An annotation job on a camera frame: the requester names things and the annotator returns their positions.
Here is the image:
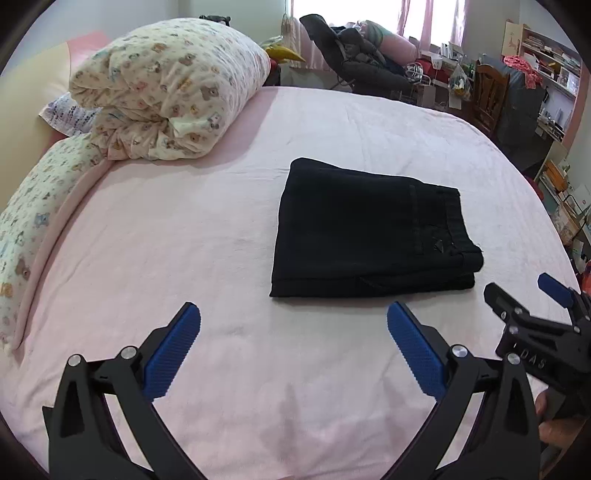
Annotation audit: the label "cream padded headboard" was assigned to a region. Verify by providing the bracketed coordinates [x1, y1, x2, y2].
[0, 31, 112, 155]

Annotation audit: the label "orange box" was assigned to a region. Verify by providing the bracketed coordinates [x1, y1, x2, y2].
[540, 159, 570, 193]

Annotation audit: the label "black reclining chair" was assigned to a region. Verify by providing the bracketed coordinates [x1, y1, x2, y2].
[299, 14, 416, 99]

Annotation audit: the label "wall bookshelf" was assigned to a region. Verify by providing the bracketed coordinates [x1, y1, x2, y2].
[503, 18, 585, 99]

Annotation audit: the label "dark cloth covered chair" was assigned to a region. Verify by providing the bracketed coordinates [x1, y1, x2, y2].
[498, 55, 549, 151]

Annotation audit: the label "long bear print pillow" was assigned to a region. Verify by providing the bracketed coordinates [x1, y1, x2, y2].
[0, 134, 109, 354]

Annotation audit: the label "folded bear print duvet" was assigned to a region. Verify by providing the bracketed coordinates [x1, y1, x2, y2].
[69, 18, 271, 161]

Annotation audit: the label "person's right hand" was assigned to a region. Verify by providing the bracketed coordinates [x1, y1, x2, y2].
[534, 391, 591, 448]

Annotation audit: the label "pink cushion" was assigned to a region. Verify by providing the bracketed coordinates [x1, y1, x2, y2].
[376, 31, 420, 64]

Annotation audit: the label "yellow plush toy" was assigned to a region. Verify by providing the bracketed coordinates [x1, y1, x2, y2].
[261, 36, 306, 64]

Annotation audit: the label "pink curtain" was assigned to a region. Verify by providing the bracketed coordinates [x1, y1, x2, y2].
[398, 0, 435, 48]

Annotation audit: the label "wooden chair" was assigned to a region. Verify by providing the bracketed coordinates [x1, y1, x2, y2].
[470, 62, 511, 138]

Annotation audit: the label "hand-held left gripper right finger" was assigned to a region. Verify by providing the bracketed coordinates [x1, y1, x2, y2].
[383, 302, 543, 480]

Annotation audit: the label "clear plastic bag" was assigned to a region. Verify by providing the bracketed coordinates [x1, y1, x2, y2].
[448, 61, 475, 100]

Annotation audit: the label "black pants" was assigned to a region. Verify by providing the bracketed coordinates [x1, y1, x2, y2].
[269, 158, 485, 298]

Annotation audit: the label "red floral cloth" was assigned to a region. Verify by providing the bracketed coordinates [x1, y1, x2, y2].
[503, 54, 544, 89]

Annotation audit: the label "small white printed pillow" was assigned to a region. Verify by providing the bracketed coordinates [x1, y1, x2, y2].
[39, 91, 105, 138]

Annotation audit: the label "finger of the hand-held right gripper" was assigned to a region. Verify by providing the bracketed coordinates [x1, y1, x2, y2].
[538, 273, 583, 309]
[483, 282, 525, 324]

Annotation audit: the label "pink bed blanket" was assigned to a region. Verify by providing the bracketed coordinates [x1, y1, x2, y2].
[0, 85, 583, 480]

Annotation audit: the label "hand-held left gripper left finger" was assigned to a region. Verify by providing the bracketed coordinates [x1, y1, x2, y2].
[41, 302, 218, 480]

